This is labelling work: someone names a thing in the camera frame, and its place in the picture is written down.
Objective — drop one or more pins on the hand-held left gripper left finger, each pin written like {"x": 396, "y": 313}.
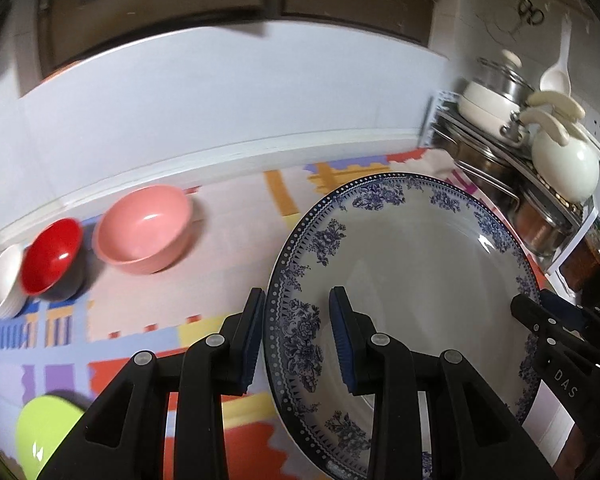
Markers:
{"x": 252, "y": 350}

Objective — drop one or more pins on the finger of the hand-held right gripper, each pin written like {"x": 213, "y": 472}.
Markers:
{"x": 527, "y": 310}
{"x": 562, "y": 310}

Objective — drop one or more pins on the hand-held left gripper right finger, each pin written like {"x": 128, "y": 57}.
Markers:
{"x": 341, "y": 345}

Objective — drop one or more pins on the large blue floral plate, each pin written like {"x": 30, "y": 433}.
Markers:
{"x": 420, "y": 280}

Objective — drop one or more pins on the red and black bowl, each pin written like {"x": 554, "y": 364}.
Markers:
{"x": 50, "y": 260}

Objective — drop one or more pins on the green plate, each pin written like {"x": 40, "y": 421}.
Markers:
{"x": 45, "y": 435}

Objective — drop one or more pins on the white bowl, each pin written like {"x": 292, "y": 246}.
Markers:
{"x": 2, "y": 285}

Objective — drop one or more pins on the glass jar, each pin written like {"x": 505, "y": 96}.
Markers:
{"x": 587, "y": 260}

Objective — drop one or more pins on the white stand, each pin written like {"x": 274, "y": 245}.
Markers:
{"x": 580, "y": 230}

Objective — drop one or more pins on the copper tinted steel pot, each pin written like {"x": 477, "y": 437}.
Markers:
{"x": 540, "y": 220}

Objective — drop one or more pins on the colourful patterned mat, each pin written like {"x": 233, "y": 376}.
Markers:
{"x": 220, "y": 260}

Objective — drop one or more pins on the cream ceramic pot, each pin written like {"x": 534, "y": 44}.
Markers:
{"x": 565, "y": 165}

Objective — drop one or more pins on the metal pot rack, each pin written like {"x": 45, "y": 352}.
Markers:
{"x": 517, "y": 162}

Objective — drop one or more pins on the large steel pot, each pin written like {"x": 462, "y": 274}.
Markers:
{"x": 480, "y": 165}

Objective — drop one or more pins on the pink bowl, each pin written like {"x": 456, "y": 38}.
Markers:
{"x": 145, "y": 230}

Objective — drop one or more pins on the white pan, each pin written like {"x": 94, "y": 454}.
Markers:
{"x": 485, "y": 110}

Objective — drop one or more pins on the white plastic lattice panel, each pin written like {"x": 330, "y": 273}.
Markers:
{"x": 435, "y": 115}

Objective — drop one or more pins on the steel pot with lid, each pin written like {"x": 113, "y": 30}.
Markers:
{"x": 502, "y": 82}

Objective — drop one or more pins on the white plastic spoon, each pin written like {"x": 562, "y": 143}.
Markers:
{"x": 555, "y": 75}

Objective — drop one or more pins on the black scissors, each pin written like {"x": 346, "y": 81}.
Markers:
{"x": 530, "y": 10}

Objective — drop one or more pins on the white wall socket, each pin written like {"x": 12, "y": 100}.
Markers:
{"x": 596, "y": 126}

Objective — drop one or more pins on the dark wooden window frame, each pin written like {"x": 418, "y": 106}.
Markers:
{"x": 180, "y": 0}

